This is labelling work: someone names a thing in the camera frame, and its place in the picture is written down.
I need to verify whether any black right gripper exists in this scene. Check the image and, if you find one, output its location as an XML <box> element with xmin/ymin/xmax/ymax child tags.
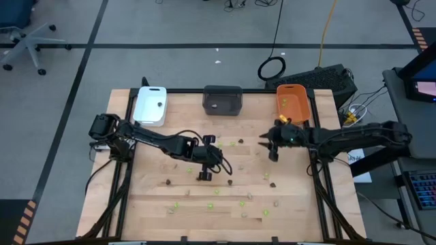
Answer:
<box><xmin>258</xmin><ymin>114</ymin><xmax>308</xmax><ymax>163</ymax></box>

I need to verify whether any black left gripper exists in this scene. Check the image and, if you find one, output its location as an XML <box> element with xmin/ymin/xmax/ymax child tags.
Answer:
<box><xmin>191</xmin><ymin>134</ymin><xmax>225</xmax><ymax>182</ymax></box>

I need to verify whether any orange plastic bin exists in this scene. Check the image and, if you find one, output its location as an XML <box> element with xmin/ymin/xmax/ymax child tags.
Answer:
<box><xmin>276</xmin><ymin>84</ymin><xmax>312</xmax><ymax>125</ymax></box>

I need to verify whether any dark grey translucent bin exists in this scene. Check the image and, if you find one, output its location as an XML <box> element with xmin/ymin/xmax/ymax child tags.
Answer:
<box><xmin>202</xmin><ymin>84</ymin><xmax>243</xmax><ymax>116</ymax></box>

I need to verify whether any white plastic bin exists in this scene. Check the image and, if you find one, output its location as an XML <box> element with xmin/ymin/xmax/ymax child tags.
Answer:
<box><xmin>132</xmin><ymin>86</ymin><xmax>168</xmax><ymax>128</ymax></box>

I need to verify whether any black computer tower case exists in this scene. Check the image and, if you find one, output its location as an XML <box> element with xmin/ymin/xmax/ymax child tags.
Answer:
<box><xmin>264</xmin><ymin>63</ymin><xmax>358</xmax><ymax>110</ymax></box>

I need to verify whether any white paper sheet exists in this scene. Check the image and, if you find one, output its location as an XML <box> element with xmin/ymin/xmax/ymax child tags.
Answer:
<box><xmin>347</xmin><ymin>149</ymin><xmax>373</xmax><ymax>184</ymax></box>

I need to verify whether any black monitor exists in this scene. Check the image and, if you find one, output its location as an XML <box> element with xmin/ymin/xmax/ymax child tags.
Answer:
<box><xmin>397</xmin><ymin>42</ymin><xmax>436</xmax><ymax>103</ymax></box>

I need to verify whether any grey desk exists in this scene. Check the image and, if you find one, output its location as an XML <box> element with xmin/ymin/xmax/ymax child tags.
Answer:
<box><xmin>350</xmin><ymin>67</ymin><xmax>436</xmax><ymax>245</ymax></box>

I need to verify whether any backlit keyboard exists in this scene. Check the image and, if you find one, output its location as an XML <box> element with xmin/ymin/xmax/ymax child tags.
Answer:
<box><xmin>407</xmin><ymin>169</ymin><xmax>436</xmax><ymax>210</ymax></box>

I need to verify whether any grey office chair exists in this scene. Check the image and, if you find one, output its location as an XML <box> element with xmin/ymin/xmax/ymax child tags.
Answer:
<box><xmin>0</xmin><ymin>22</ymin><xmax>73</xmax><ymax>76</ymax></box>

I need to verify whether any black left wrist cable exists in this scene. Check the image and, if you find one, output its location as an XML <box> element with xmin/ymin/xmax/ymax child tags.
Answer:
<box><xmin>158</xmin><ymin>129</ymin><xmax>234</xmax><ymax>176</ymax></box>

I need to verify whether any black coiled cable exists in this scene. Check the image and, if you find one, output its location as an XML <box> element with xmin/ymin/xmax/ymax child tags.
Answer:
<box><xmin>257</xmin><ymin>0</ymin><xmax>287</xmax><ymax>82</ymax></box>

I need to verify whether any white power cable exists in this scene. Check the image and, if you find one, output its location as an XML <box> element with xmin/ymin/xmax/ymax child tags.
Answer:
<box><xmin>340</xmin><ymin>103</ymin><xmax>369</xmax><ymax>127</ymax></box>

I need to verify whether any yellow cable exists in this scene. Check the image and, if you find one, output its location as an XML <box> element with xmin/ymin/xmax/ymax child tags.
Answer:
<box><xmin>317</xmin><ymin>0</ymin><xmax>339</xmax><ymax>68</ymax></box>

